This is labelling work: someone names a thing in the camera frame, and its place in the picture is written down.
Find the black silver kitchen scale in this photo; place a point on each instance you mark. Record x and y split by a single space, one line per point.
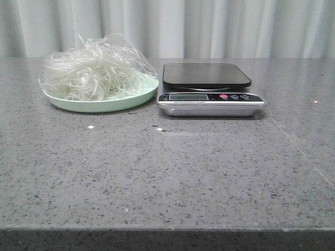
207 90

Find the pale green round plate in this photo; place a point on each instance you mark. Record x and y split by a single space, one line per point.
110 104

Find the white pleated curtain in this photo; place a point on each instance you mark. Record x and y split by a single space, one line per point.
173 29

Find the white translucent vermicelli bundle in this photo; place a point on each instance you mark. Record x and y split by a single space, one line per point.
103 69

